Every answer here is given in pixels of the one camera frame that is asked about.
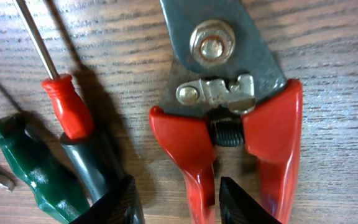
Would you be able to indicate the red black handled screwdriver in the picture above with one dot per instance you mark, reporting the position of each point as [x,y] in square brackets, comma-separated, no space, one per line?
[86,147]

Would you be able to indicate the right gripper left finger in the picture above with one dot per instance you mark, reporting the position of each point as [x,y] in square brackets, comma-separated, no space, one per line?
[121,206]

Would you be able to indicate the green handled screwdriver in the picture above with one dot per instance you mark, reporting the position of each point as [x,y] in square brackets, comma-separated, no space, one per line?
[56,189]

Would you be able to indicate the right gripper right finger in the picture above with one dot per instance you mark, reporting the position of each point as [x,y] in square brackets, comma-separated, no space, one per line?
[238,207]

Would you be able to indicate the red handled cutting pliers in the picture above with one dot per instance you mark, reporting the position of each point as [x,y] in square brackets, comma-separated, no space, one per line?
[226,89]

